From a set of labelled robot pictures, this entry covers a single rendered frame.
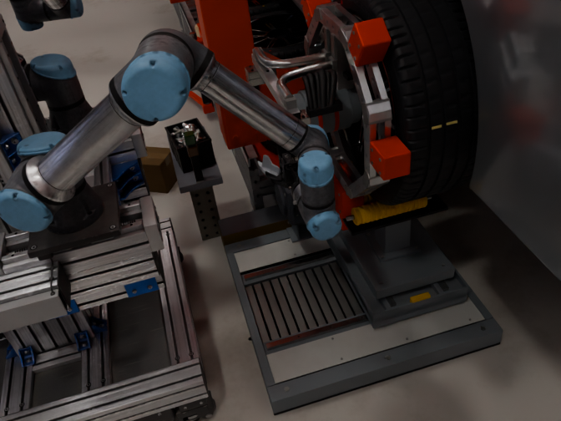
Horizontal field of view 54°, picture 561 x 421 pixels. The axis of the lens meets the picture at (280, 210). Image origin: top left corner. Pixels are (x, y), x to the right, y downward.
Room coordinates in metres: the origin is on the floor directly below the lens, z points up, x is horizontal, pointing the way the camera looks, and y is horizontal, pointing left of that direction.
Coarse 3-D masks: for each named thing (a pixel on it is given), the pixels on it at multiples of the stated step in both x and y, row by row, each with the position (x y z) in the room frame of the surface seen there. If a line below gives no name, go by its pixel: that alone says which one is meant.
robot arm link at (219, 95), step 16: (160, 32) 1.12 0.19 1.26; (176, 32) 1.08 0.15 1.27; (192, 48) 1.07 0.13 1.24; (208, 48) 1.12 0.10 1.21; (208, 64) 1.08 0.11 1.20; (192, 80) 1.07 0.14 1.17; (208, 80) 1.08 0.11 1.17; (224, 80) 1.08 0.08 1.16; (240, 80) 1.10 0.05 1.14; (208, 96) 1.09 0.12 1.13; (224, 96) 1.07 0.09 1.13; (240, 96) 1.08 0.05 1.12; (256, 96) 1.09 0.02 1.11; (240, 112) 1.07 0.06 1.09; (256, 112) 1.07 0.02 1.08; (272, 112) 1.08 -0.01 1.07; (288, 112) 1.11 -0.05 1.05; (256, 128) 1.08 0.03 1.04; (272, 128) 1.07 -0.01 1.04; (288, 128) 1.07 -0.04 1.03; (304, 128) 1.09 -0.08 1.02; (320, 128) 1.13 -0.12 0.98; (288, 144) 1.06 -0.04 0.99; (304, 144) 1.06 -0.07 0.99; (320, 144) 1.06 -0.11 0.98
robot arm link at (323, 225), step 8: (304, 208) 0.95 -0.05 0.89; (328, 208) 0.94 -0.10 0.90; (304, 216) 0.96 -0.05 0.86; (312, 216) 0.93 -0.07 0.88; (320, 216) 0.92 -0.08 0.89; (328, 216) 0.92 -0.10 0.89; (336, 216) 0.93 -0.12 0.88; (312, 224) 0.92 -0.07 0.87; (320, 224) 0.91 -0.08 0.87; (328, 224) 0.92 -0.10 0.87; (336, 224) 0.92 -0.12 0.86; (312, 232) 0.91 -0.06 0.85; (320, 232) 0.91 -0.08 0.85; (328, 232) 0.92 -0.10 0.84; (336, 232) 0.92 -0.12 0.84; (320, 240) 0.92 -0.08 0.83
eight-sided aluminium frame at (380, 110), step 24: (312, 24) 1.63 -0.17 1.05; (336, 24) 1.41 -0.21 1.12; (312, 48) 1.69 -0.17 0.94; (360, 72) 1.28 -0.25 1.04; (360, 96) 1.26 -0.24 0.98; (384, 96) 1.23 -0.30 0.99; (384, 120) 1.21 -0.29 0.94; (336, 144) 1.59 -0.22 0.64; (336, 168) 1.48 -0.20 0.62; (360, 192) 1.27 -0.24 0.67
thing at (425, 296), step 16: (336, 240) 1.65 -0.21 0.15; (336, 256) 1.59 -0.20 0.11; (352, 272) 1.46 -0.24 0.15; (352, 288) 1.42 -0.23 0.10; (368, 288) 1.37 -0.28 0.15; (416, 288) 1.34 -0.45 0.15; (432, 288) 1.33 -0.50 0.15; (448, 288) 1.29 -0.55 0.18; (464, 288) 1.29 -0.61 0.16; (368, 304) 1.27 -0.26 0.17; (384, 304) 1.27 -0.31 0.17; (400, 304) 1.26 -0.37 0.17; (416, 304) 1.26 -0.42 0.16; (432, 304) 1.27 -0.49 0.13; (448, 304) 1.28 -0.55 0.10; (384, 320) 1.23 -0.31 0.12; (400, 320) 1.25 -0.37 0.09
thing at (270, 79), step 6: (252, 54) 1.62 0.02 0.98; (252, 60) 1.63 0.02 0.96; (258, 60) 1.58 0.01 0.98; (258, 66) 1.54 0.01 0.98; (264, 66) 1.53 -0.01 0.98; (264, 72) 1.49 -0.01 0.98; (270, 72) 1.48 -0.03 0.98; (264, 78) 1.48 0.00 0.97; (270, 78) 1.44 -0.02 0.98; (276, 78) 1.44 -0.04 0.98; (270, 84) 1.40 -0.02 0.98; (270, 90) 1.41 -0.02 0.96; (276, 90) 1.36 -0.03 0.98; (276, 96) 1.34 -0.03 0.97; (282, 102) 1.29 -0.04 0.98; (294, 114) 1.22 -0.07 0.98; (300, 114) 1.23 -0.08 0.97
